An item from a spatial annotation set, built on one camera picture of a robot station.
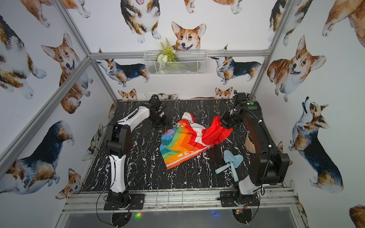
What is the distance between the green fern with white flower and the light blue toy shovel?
2.21ft

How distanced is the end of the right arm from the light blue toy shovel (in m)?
0.29

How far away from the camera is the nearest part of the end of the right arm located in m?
0.58

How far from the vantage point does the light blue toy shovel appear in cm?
83

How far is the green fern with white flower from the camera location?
832mm

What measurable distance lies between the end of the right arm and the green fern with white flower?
47cm

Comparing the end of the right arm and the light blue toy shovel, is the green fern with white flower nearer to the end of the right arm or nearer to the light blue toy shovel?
the end of the right arm

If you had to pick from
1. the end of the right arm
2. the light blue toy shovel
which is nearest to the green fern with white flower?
the end of the right arm
